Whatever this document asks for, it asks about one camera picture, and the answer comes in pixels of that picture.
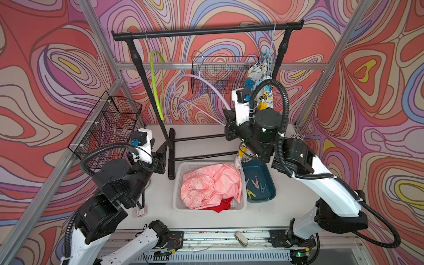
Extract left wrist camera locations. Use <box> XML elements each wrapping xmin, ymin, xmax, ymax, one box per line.
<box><xmin>129</xmin><ymin>128</ymin><xmax>153</xmax><ymax>165</ymax></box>

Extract pink tie-dye shorts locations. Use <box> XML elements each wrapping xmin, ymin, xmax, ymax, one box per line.
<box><xmin>180</xmin><ymin>163</ymin><xmax>243</xmax><ymax>210</ymax></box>

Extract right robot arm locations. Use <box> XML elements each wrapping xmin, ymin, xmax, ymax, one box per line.
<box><xmin>224</xmin><ymin>78</ymin><xmax>401</xmax><ymax>248</ymax></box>

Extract black wire basket left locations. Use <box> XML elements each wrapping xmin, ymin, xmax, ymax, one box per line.
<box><xmin>68</xmin><ymin>92</ymin><xmax>142</xmax><ymax>159</ymax></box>

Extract black wire basket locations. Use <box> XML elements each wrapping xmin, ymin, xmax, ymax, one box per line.
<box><xmin>68</xmin><ymin>92</ymin><xmax>142</xmax><ymax>159</ymax></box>
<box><xmin>191</xmin><ymin>55</ymin><xmax>259</xmax><ymax>95</ymax></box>

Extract light blue hanger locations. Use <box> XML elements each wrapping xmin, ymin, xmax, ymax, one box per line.
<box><xmin>267</xmin><ymin>23</ymin><xmax>276</xmax><ymax>72</ymax></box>

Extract white printed graphic shorts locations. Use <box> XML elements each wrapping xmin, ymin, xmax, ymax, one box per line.
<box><xmin>236</xmin><ymin>53</ymin><xmax>274</xmax><ymax>163</ymax></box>

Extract lavender wire hanger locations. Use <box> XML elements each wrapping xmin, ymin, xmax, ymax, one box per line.
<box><xmin>165</xmin><ymin>50</ymin><xmax>231</xmax><ymax>126</ymax></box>

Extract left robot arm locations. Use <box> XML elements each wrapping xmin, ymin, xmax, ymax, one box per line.
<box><xmin>61</xmin><ymin>140</ymin><xmax>183</xmax><ymax>265</ymax></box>

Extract white perforated plastic basket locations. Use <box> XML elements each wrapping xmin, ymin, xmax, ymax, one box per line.
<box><xmin>173</xmin><ymin>160</ymin><xmax>247</xmax><ymax>213</ymax></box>

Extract black clothes rack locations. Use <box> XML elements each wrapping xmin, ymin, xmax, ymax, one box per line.
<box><xmin>111</xmin><ymin>19</ymin><xmax>305</xmax><ymax>181</ymax></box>

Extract green hanger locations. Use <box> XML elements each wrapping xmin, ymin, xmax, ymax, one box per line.
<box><xmin>146</xmin><ymin>44</ymin><xmax>165</xmax><ymax>121</ymax></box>

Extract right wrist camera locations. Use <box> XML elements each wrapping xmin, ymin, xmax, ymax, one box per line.
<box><xmin>231</xmin><ymin>88</ymin><xmax>253</xmax><ymax>126</ymax></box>

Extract paperclip box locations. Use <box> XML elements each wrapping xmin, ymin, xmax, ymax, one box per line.
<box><xmin>135</xmin><ymin>206</ymin><xmax>148</xmax><ymax>218</ymax></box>

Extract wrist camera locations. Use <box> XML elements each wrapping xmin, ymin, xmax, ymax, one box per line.
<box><xmin>129</xmin><ymin>128</ymin><xmax>153</xmax><ymax>165</ymax></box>
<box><xmin>231</xmin><ymin>88</ymin><xmax>253</xmax><ymax>126</ymax></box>

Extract red shorts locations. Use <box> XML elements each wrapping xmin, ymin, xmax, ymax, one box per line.
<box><xmin>204</xmin><ymin>197</ymin><xmax>234</xmax><ymax>213</ymax></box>

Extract white pedal on rail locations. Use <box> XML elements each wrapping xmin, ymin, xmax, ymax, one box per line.
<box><xmin>234</xmin><ymin>231</ymin><xmax>248</xmax><ymax>247</ymax></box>

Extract teal grey clothespin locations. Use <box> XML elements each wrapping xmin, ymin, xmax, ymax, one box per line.
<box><xmin>259</xmin><ymin>183</ymin><xmax>267</xmax><ymax>194</ymax></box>

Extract black wire basket rear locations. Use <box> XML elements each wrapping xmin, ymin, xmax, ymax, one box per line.
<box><xmin>191</xmin><ymin>55</ymin><xmax>259</xmax><ymax>95</ymax></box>

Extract yellow clothespin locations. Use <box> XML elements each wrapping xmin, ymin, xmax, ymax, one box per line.
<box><xmin>246</xmin><ymin>189</ymin><xmax>256</xmax><ymax>200</ymax></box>

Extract teal plastic tray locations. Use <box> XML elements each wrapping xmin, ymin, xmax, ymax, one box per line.
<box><xmin>242</xmin><ymin>160</ymin><xmax>277</xmax><ymax>203</ymax></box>

